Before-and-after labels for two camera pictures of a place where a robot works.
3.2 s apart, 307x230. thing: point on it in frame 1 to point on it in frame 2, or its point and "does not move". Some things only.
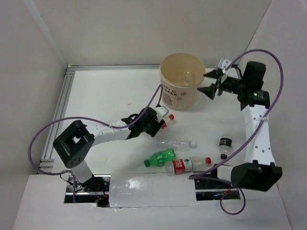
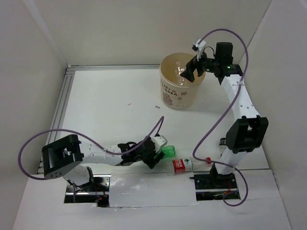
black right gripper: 210,91 to 188,74
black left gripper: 157,125 to 151,161
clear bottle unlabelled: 178,144 to 180,67
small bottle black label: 225,145 does not move
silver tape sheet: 143,189 does not move
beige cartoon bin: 181,74 does not move
